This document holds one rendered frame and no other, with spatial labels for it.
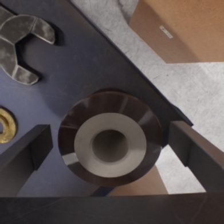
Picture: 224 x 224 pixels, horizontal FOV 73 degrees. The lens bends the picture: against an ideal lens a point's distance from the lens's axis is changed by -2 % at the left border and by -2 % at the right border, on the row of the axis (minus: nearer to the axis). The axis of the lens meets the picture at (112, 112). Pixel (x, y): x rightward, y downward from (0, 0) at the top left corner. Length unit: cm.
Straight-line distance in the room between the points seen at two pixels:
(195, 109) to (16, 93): 120
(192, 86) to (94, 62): 108
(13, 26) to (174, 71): 106
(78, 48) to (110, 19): 92
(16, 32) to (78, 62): 9
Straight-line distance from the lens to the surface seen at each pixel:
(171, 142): 17
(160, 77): 117
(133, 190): 60
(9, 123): 29
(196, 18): 57
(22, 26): 25
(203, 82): 130
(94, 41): 24
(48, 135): 16
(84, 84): 24
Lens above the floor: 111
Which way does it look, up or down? 74 degrees down
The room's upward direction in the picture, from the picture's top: 178 degrees clockwise
